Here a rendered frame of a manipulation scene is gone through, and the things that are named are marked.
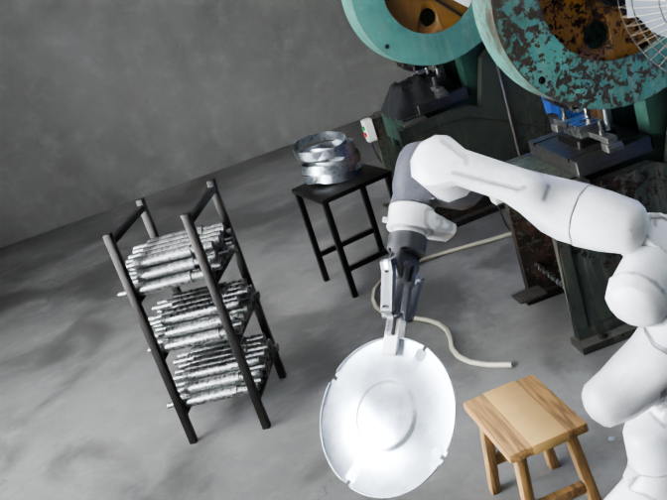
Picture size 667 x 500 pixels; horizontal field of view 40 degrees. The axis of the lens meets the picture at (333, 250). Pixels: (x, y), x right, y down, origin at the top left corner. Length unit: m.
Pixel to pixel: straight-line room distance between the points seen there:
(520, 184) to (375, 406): 0.48
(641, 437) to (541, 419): 0.77
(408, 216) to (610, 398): 0.51
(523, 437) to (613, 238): 1.15
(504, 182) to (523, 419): 1.21
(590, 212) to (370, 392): 0.51
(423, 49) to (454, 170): 3.12
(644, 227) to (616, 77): 1.62
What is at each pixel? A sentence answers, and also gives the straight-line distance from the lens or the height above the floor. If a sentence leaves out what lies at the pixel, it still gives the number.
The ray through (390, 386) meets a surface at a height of 0.98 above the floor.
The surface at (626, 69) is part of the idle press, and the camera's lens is 3.18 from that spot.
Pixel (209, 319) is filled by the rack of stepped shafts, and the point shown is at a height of 0.49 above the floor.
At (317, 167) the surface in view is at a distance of 4.50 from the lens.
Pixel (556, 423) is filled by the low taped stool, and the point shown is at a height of 0.33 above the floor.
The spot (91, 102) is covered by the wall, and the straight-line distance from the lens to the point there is 8.09.
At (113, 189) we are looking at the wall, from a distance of 8.22.
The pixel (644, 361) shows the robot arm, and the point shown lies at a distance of 1.76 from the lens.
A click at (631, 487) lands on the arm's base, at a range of 2.00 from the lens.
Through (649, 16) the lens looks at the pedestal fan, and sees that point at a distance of 2.79.
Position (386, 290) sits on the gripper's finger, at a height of 1.14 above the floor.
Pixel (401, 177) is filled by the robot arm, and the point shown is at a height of 1.29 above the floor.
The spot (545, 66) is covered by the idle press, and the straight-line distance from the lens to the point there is 3.06.
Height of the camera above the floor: 1.79
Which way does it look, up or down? 20 degrees down
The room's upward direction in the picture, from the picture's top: 18 degrees counter-clockwise
